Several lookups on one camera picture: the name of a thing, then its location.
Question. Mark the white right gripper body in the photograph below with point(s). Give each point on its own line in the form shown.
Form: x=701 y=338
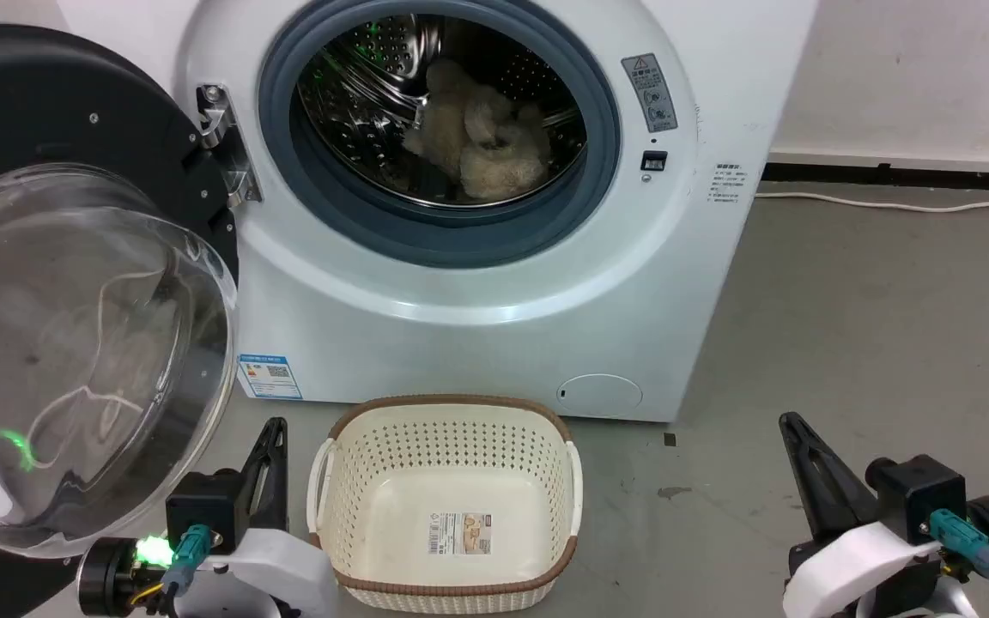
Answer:
x=855 y=571

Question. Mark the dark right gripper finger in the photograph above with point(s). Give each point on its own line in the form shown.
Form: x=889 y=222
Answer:
x=814 y=489
x=846 y=493

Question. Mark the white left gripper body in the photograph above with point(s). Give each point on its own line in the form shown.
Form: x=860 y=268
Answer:
x=280 y=575

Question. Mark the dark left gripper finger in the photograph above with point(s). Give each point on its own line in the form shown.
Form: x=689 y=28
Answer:
x=280 y=489
x=256 y=476

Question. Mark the washer door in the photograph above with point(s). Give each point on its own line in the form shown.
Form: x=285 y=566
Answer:
x=31 y=94

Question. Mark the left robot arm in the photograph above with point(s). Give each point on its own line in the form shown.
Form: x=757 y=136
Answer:
x=104 y=577

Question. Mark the white front-load washing machine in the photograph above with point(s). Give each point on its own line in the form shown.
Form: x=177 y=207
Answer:
x=460 y=343

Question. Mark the metal door hinge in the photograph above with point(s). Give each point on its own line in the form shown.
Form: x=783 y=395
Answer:
x=218 y=129

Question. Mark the black door latch slot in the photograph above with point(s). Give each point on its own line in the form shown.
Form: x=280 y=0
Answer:
x=654 y=161

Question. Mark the blue energy label sticker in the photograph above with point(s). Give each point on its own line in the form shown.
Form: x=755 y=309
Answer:
x=270 y=378

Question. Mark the cream plastic laundry basket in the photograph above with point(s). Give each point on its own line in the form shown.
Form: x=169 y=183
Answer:
x=452 y=446

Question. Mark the paper product label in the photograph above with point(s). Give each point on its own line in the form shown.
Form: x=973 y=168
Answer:
x=460 y=533

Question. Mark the round white filter cover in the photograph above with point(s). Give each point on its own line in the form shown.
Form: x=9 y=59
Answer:
x=600 y=393

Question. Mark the small printed text sticker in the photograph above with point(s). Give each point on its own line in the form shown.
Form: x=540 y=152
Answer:
x=728 y=183

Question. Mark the black baseboard strip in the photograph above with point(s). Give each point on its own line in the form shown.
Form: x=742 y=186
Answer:
x=889 y=176

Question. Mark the perforated steel drum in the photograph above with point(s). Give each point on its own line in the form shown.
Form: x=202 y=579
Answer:
x=348 y=103

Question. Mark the beige plush toy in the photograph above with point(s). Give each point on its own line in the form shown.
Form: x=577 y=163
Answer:
x=486 y=146

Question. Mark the grey warning sticker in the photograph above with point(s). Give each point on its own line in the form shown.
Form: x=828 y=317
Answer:
x=651 y=93

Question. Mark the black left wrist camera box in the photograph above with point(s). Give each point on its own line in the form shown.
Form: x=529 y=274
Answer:
x=203 y=506

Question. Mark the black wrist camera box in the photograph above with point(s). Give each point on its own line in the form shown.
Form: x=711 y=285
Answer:
x=203 y=506
x=919 y=493

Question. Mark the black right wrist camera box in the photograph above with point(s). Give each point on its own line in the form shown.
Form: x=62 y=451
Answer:
x=919 y=493

